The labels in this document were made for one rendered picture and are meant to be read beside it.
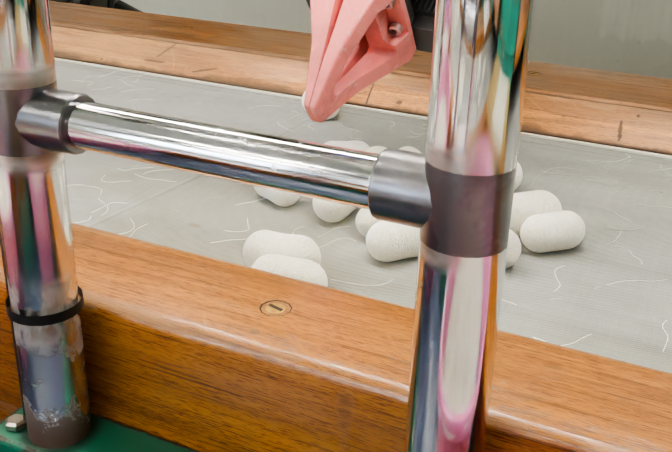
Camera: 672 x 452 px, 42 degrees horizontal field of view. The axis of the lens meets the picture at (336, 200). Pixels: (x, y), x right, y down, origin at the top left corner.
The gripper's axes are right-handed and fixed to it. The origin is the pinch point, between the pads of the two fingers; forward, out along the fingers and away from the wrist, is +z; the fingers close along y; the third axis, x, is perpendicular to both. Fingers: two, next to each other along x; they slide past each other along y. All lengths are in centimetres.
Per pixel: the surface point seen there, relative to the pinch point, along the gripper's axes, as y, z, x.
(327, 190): 10.2, 11.6, -15.1
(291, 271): 4.2, 10.1, -3.0
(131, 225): -7.0, 9.1, 0.6
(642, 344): 18.0, 7.5, 0.8
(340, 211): 2.3, 4.3, 2.9
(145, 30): -29.2, -14.0, 17.7
